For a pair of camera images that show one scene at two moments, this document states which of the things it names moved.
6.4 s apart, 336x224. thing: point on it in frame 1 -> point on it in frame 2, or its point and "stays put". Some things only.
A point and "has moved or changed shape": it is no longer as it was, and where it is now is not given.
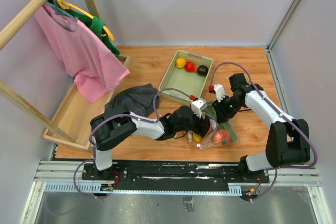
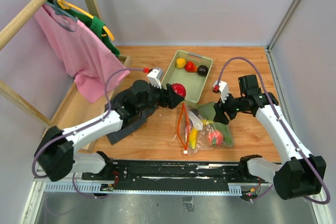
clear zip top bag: x=220 y=134 has moved or changed shape
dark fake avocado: x=202 y=70 stays put
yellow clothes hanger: x=67 y=6 stays put
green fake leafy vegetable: x=225 y=126 has moved or changed shape
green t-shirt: x=96 y=26 stays put
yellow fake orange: x=180 y=63 stays put
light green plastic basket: x=189 y=82 stays put
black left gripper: x=202 y=130 -> x=169 y=98
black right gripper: x=223 y=116 stays put
